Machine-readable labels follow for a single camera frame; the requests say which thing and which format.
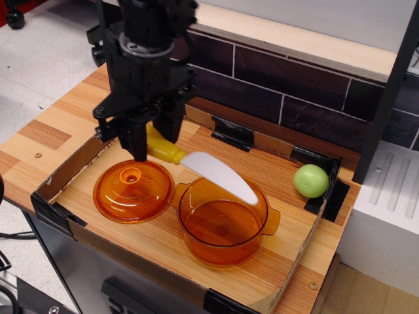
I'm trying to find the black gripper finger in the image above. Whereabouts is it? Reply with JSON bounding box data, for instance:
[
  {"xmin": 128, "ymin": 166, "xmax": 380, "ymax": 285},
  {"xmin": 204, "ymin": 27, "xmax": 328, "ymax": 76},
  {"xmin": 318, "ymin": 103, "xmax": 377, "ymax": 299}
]
[
  {"xmin": 153, "ymin": 103, "xmax": 185, "ymax": 143},
  {"xmin": 118, "ymin": 124, "xmax": 147, "ymax": 161}
]

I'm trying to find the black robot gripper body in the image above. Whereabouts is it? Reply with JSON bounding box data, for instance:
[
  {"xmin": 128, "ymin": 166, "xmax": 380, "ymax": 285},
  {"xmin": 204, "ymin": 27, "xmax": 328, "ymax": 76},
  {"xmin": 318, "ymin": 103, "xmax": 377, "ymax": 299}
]
[{"xmin": 93, "ymin": 31, "xmax": 198, "ymax": 141}]

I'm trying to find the yellow handled white toy knife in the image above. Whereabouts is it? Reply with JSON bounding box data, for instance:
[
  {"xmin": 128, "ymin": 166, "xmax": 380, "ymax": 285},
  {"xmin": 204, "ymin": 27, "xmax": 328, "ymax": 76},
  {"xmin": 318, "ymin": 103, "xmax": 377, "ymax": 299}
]
[{"xmin": 146, "ymin": 124, "xmax": 259, "ymax": 205}]

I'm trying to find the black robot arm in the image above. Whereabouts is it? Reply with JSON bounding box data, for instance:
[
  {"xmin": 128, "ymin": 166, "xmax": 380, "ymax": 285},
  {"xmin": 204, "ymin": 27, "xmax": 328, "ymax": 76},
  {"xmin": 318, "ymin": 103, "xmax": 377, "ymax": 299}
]
[{"xmin": 93, "ymin": 1, "xmax": 198, "ymax": 162}]

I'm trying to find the orange transparent pot lid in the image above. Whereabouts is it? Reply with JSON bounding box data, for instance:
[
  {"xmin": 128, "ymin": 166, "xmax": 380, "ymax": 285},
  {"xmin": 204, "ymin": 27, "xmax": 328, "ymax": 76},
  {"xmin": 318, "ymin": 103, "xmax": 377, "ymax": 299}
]
[{"xmin": 92, "ymin": 160, "xmax": 174, "ymax": 224}]

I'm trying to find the cardboard fence with black tape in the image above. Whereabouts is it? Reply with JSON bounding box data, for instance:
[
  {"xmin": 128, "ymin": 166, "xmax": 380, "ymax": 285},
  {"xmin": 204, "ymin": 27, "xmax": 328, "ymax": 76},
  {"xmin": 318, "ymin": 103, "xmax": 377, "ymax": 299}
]
[{"xmin": 30, "ymin": 87, "xmax": 351, "ymax": 314}]

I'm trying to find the orange transparent pot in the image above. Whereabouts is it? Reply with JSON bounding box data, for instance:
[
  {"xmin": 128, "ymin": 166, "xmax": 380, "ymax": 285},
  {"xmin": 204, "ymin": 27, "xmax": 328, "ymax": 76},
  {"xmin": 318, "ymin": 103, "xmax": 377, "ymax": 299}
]
[{"xmin": 170, "ymin": 177, "xmax": 281, "ymax": 264}]

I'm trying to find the black chair base wheel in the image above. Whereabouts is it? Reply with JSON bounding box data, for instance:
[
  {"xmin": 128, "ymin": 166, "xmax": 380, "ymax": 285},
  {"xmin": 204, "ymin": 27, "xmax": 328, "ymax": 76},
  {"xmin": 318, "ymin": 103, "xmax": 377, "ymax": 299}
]
[{"xmin": 86, "ymin": 24, "xmax": 105, "ymax": 67}]

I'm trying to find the black caster wheel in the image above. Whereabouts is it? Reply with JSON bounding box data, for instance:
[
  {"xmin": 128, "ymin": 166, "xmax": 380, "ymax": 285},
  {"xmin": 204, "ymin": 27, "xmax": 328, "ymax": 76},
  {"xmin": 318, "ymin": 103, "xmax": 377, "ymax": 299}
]
[{"xmin": 6, "ymin": 7, "xmax": 25, "ymax": 29}]

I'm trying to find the green toy apple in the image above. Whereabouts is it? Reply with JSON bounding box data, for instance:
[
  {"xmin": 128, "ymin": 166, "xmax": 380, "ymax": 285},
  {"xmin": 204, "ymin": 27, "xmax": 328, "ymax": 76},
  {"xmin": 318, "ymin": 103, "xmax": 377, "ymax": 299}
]
[{"xmin": 294, "ymin": 164, "xmax": 329, "ymax": 198}]

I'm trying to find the dark brick backsplash shelf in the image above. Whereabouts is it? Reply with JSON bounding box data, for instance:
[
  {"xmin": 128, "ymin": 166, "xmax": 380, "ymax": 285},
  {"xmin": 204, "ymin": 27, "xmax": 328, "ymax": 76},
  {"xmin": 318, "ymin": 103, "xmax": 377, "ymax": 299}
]
[{"xmin": 96, "ymin": 0, "xmax": 419, "ymax": 184}]

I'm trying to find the white toy sink unit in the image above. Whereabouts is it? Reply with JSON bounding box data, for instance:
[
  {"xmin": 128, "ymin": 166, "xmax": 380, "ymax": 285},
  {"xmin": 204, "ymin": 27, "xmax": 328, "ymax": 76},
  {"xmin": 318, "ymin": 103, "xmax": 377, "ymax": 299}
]
[{"xmin": 337, "ymin": 141, "xmax": 418, "ymax": 296}]

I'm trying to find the black cable on floor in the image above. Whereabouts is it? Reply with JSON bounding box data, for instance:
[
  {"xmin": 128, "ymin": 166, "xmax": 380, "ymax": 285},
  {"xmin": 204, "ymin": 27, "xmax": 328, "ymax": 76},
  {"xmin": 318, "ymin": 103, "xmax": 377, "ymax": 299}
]
[{"xmin": 0, "ymin": 230, "xmax": 36, "ymax": 240}]

